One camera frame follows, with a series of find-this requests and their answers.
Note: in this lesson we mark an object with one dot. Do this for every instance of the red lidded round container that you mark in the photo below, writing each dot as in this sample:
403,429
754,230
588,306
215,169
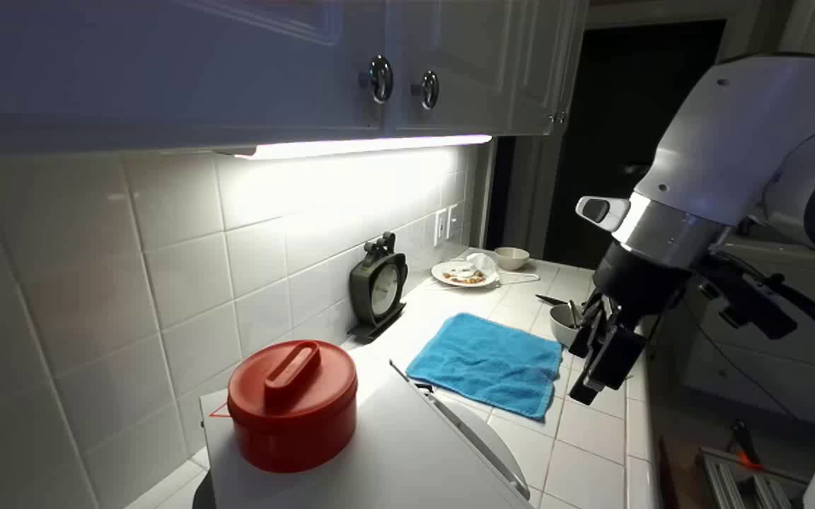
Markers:
293,404

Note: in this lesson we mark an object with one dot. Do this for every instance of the dark cup-shaped clock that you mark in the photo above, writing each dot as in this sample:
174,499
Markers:
379,287

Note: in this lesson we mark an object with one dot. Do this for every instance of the white plate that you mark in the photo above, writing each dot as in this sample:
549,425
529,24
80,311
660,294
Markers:
451,275

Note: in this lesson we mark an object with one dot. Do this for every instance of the white toaster oven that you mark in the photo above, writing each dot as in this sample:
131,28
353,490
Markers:
397,453

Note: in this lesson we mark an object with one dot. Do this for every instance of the round metal cabinet knob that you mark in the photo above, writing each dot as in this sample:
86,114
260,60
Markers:
427,89
379,80

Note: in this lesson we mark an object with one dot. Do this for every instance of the blue cloth towel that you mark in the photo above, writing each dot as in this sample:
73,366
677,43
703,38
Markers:
488,362

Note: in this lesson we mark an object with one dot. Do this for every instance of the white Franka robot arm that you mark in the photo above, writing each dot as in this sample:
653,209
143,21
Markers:
755,142

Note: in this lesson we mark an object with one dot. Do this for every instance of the small white bowl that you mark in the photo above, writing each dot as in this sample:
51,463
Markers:
510,257

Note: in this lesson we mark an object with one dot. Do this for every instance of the white wall outlet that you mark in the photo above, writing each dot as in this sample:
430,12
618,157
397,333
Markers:
445,224

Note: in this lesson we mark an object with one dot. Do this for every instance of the under-cabinet light strip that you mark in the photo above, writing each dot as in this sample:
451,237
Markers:
359,148

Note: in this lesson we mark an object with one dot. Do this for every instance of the metal spoon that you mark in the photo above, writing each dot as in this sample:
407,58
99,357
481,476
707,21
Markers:
553,301

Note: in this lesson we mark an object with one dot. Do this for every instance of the brown food pieces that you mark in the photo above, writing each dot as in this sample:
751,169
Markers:
462,275

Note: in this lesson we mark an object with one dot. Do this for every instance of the white bowl with dark contents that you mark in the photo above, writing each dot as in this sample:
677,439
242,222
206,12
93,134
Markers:
563,328

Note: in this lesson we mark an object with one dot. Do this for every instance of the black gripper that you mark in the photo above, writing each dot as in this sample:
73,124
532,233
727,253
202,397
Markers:
636,281

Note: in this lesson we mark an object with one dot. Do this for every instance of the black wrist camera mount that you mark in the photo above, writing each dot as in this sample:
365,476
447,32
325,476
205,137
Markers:
743,297

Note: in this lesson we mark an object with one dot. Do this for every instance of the white crumpled napkin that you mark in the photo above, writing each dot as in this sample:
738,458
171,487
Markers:
481,261

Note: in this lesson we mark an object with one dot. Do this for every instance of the white upper wall cabinet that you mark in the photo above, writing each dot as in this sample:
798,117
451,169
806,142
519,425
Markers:
189,65

